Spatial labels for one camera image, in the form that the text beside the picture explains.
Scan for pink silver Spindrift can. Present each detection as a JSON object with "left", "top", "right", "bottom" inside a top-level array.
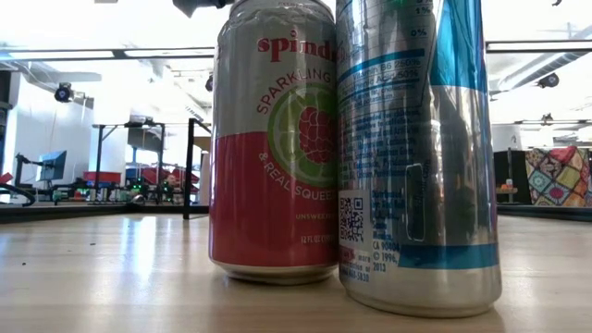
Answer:
[{"left": 208, "top": 0, "right": 339, "bottom": 286}]

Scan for blue silver Red Bull can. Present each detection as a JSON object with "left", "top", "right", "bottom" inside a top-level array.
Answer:
[{"left": 336, "top": 0, "right": 503, "bottom": 319}]

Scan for wooden shelf black metal legs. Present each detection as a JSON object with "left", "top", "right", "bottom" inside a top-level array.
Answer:
[{"left": 182, "top": 117, "right": 213, "bottom": 221}]

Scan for red canopy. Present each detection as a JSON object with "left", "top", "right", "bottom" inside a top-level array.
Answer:
[{"left": 138, "top": 166, "right": 201, "bottom": 186}]

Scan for red bin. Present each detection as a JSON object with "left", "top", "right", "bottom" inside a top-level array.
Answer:
[{"left": 82, "top": 171, "right": 122, "bottom": 186}]

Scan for computer monitor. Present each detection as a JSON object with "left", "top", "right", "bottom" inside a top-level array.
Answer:
[{"left": 39, "top": 150, "right": 68, "bottom": 182}]

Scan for colourful patchwork quilt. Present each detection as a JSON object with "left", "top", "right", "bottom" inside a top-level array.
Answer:
[{"left": 525, "top": 146, "right": 592, "bottom": 208}]

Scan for black metal frame table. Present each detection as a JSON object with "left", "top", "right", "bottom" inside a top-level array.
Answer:
[{"left": 91, "top": 120, "right": 167, "bottom": 204}]

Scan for black aluminium table frame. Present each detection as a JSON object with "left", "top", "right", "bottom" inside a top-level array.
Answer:
[{"left": 0, "top": 202, "right": 592, "bottom": 224}]

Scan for black curved cable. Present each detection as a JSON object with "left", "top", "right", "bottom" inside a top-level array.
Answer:
[{"left": 0, "top": 182, "right": 39, "bottom": 208}]

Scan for ceiling air duct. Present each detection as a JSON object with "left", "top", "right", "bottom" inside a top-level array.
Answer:
[{"left": 489, "top": 49, "right": 592, "bottom": 93}]

